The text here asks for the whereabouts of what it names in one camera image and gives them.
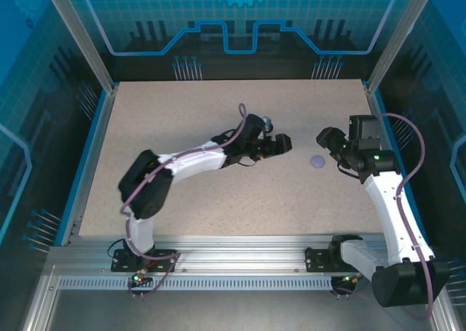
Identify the lavender earbud charging case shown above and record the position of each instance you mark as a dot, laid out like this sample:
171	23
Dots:
318	161

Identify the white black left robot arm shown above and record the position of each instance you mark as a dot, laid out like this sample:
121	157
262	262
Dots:
193	162

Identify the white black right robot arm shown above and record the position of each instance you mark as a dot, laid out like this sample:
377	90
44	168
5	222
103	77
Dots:
393	214

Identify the aluminium table side rail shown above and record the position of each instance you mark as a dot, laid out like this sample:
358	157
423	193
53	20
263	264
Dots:
371	102
93	163

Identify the wide aluminium base rail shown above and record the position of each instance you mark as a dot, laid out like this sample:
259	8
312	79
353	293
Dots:
236	252

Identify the aluminium frame post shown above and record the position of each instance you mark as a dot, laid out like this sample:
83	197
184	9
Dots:
83	36
397	36

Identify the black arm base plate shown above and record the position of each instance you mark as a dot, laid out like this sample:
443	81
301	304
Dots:
165	258
316	262

